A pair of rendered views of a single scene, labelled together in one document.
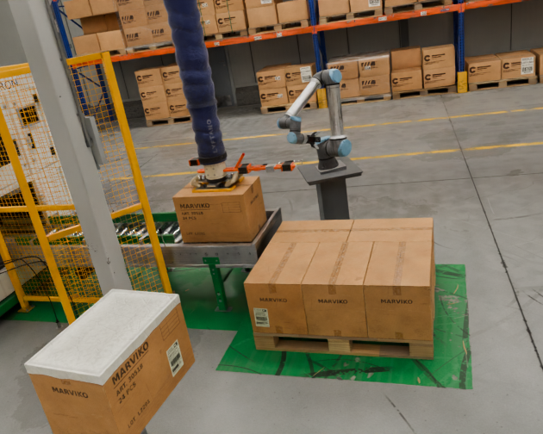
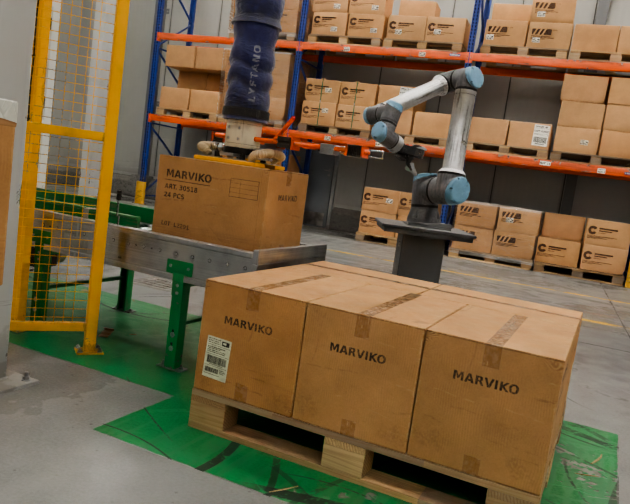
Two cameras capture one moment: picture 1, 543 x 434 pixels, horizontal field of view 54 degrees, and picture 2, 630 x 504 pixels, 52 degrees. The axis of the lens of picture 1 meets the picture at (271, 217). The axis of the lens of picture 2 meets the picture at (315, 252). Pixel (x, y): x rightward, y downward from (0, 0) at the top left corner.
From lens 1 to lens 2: 161 cm
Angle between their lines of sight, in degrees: 16
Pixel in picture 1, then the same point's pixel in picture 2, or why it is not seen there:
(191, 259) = (150, 259)
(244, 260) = not seen: hidden behind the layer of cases
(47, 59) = not seen: outside the picture
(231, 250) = (217, 255)
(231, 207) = (244, 188)
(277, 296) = (258, 320)
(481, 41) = not seen: outside the picture
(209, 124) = (257, 53)
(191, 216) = (178, 193)
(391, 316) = (466, 415)
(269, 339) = (216, 410)
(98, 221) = not seen: outside the picture
